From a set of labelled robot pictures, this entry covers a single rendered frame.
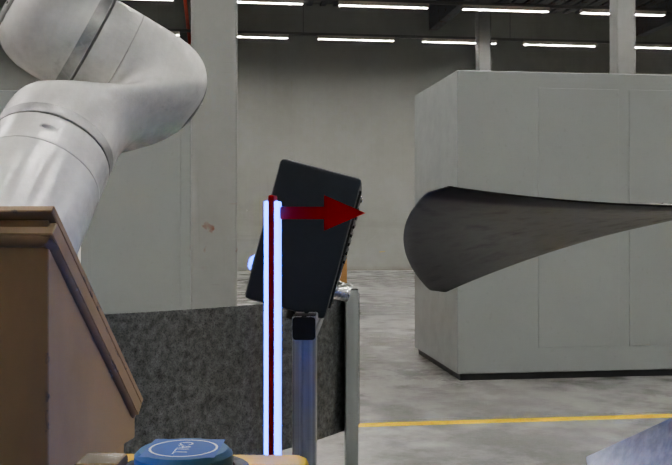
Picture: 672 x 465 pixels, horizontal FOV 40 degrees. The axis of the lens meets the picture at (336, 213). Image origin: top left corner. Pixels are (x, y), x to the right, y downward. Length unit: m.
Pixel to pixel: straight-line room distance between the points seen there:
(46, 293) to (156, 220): 5.83
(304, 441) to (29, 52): 0.56
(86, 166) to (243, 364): 1.59
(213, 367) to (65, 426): 1.64
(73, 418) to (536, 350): 6.30
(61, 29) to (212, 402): 1.53
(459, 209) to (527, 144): 6.34
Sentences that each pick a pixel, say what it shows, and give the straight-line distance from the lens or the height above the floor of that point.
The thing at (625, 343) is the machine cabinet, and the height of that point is 0.25.
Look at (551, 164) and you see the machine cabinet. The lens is 6.95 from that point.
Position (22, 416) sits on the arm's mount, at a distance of 0.74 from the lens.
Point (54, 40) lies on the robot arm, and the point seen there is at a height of 1.36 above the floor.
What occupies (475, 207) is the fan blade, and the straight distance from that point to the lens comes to 0.56.
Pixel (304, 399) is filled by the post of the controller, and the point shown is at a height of 0.95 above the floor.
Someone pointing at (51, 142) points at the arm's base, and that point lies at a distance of 0.89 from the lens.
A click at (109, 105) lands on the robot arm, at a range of 0.96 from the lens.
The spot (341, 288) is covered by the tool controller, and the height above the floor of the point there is 1.08.
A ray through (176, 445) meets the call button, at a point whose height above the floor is 1.08.
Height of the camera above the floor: 1.18
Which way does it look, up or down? level
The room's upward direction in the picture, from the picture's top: straight up
